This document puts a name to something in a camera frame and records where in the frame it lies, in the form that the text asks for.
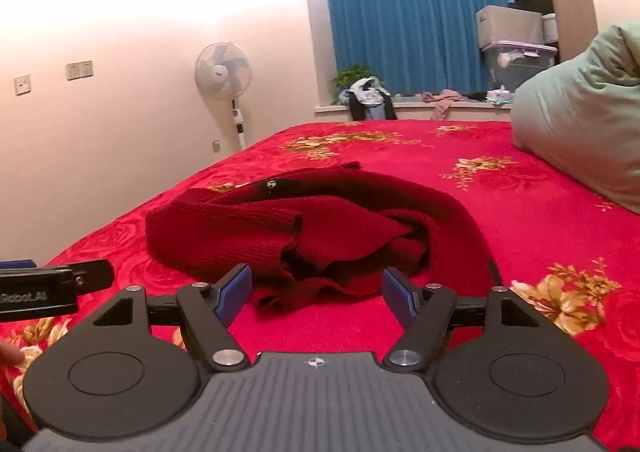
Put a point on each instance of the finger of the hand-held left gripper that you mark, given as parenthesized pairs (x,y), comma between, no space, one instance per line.
(95,274)

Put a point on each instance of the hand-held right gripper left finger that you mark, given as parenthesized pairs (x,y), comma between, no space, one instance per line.
(236,289)

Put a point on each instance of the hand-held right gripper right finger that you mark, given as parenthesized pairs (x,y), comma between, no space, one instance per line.
(397,292)

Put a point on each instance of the dark red knitted sweater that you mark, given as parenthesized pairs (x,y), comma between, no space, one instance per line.
(325,217)

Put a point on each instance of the person's left hand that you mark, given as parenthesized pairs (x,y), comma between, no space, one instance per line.
(9,353)

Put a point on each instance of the red floral blanket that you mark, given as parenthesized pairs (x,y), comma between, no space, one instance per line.
(525,212)

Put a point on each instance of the black and white bag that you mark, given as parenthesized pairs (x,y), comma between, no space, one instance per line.
(370,99)

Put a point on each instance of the pink cloth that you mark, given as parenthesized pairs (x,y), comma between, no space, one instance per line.
(442,102)

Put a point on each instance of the green potted plant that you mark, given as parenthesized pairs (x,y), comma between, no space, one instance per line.
(350,77)

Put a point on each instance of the white standing fan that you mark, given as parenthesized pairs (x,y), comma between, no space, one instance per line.
(222,69)

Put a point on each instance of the tissue box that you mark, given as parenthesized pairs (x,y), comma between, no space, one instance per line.
(499,96)

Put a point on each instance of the pale green pillow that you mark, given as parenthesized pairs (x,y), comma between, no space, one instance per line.
(585,122)

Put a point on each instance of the clear plastic storage bin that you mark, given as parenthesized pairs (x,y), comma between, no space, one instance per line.
(525,68)

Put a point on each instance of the blue curtain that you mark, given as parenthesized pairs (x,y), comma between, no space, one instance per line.
(410,7)

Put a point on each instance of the grey storage box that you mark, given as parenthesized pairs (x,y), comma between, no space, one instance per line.
(505,27)

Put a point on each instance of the double wall switch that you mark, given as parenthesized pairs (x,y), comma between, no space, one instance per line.
(80,70)

